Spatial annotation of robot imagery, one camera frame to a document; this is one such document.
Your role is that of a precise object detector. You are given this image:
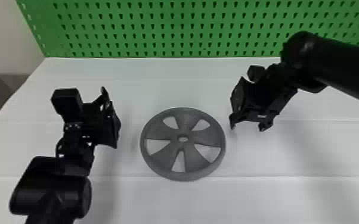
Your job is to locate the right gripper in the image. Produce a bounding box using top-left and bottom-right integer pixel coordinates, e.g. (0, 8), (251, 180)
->
(228, 73), (299, 132)

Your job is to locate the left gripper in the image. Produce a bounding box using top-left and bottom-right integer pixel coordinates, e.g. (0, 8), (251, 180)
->
(79, 86), (122, 150)

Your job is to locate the grey wheel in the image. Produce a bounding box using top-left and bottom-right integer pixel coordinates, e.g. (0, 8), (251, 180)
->
(140, 107), (227, 182)

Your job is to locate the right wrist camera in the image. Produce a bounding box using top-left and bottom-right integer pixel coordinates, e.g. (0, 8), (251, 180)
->
(247, 64), (268, 84)

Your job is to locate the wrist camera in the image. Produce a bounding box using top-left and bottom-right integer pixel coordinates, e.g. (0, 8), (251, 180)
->
(50, 88), (85, 124)
(247, 64), (268, 84)

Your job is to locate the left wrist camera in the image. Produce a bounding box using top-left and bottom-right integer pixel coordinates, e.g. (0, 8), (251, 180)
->
(50, 88), (85, 124)

